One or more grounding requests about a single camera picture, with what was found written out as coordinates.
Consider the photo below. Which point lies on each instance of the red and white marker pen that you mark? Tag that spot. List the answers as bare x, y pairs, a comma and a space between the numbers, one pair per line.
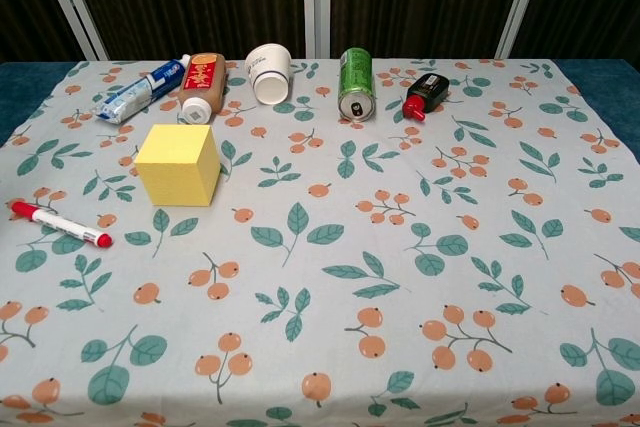
60, 223

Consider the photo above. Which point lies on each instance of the floral printed tablecloth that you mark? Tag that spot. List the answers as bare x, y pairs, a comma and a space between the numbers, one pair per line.
320, 272

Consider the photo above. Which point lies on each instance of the green drink can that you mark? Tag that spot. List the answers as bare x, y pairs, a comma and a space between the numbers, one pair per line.
356, 77

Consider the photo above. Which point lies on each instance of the white paper cup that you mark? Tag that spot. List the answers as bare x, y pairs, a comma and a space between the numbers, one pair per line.
267, 72

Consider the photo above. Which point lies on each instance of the black bottle with red cap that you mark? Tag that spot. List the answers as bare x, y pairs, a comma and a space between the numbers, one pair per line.
427, 89

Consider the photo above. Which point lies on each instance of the yellow cube block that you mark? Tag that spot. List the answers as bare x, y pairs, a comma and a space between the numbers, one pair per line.
175, 167

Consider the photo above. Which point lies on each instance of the brown bottle with red label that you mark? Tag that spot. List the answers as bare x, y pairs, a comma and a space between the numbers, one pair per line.
202, 79

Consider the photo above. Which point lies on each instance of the blue white toothpaste tube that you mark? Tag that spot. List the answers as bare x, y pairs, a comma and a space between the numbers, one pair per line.
135, 92

